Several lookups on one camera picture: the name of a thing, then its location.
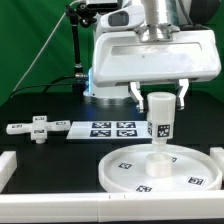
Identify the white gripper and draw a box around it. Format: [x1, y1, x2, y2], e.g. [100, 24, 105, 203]
[92, 30, 221, 113]

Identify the white round table top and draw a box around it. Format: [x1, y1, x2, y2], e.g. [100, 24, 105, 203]
[98, 144, 223, 192]

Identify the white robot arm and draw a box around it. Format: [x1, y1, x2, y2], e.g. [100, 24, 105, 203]
[84, 0, 221, 111]

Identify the white marker sheet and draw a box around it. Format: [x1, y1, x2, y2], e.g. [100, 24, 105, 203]
[67, 121, 151, 140]

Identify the white front fence bar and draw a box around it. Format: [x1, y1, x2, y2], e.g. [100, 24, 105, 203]
[0, 190, 224, 223]

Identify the white cross-shaped table base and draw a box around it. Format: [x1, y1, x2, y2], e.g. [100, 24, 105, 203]
[6, 116, 71, 144]

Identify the white left fence block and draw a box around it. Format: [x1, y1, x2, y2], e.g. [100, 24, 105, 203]
[0, 151, 17, 193]

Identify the black cable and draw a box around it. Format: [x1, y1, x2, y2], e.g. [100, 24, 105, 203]
[9, 75, 88, 98]

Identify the black camera stand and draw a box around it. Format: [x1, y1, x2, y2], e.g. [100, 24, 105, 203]
[65, 2, 96, 92]

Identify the white cable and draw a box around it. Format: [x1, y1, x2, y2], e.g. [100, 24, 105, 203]
[11, 0, 88, 94]

